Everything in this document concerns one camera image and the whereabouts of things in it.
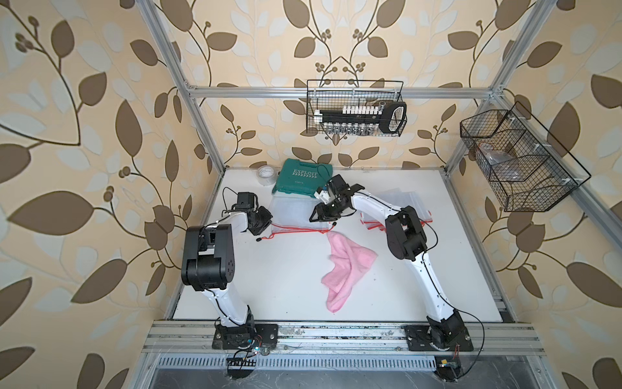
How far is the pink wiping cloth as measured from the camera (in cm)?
82

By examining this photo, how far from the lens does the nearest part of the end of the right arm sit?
828 millimetres

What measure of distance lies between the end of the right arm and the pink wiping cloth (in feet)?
0.29
